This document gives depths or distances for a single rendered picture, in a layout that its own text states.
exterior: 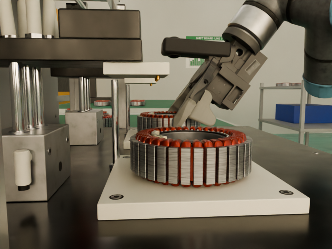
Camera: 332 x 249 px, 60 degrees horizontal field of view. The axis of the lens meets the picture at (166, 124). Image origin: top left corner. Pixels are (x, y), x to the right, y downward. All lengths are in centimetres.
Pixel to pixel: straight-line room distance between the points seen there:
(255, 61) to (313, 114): 265
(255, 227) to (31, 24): 22
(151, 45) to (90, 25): 542
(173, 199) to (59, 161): 12
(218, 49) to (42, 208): 37
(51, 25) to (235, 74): 31
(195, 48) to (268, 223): 34
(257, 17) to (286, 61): 577
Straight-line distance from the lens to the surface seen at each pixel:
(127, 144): 44
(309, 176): 34
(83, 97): 49
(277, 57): 620
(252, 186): 24
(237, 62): 52
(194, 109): 45
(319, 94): 62
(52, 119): 70
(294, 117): 306
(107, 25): 24
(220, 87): 50
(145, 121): 47
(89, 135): 48
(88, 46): 24
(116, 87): 32
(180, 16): 580
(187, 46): 49
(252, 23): 51
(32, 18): 25
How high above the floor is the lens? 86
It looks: 7 degrees down
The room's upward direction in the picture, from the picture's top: straight up
